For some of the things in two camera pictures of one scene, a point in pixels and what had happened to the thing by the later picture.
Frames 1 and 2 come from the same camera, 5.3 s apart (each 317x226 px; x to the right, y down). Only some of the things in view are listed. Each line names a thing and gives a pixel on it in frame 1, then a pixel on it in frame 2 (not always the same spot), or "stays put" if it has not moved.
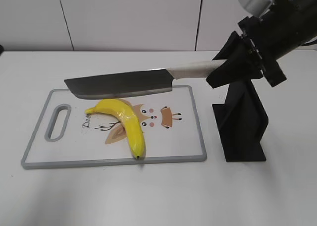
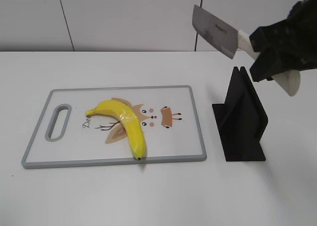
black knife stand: [241, 121] stays put
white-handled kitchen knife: [128, 83] -> [227, 39]
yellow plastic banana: [125, 112] stays put
